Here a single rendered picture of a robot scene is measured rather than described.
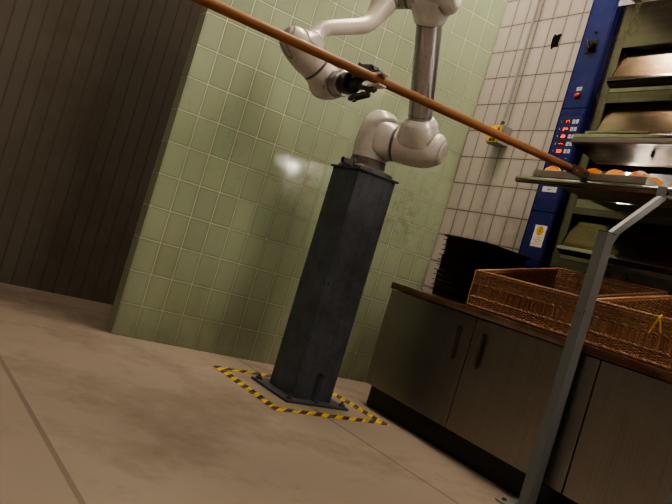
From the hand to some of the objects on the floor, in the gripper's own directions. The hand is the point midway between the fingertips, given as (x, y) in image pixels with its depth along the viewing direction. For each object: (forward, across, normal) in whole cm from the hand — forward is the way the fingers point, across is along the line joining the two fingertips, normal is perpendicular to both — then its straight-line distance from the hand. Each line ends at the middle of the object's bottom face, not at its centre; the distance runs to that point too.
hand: (378, 80), depth 228 cm
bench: (+47, +120, -108) cm, 168 cm away
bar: (+29, +120, -86) cm, 150 cm away
